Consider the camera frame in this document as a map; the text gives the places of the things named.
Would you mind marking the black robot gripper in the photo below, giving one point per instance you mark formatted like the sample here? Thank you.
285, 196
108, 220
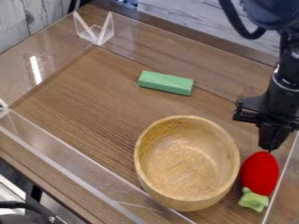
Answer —
275, 107

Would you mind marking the red plush strawberry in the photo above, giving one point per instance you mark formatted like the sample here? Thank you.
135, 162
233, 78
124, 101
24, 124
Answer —
259, 173

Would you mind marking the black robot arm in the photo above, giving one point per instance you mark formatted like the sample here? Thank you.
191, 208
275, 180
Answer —
277, 15

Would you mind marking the wooden bowl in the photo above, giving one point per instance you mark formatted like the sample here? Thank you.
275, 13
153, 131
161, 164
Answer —
185, 162

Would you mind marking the green rectangular block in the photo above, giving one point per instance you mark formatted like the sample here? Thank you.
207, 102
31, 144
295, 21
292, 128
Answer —
165, 82

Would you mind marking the clear acrylic tray wall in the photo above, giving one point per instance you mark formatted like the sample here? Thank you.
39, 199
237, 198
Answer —
87, 186

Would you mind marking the clear acrylic corner bracket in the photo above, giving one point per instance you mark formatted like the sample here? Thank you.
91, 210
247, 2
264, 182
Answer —
95, 34

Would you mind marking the black metal table bracket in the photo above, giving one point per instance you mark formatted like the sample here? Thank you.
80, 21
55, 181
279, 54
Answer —
33, 199

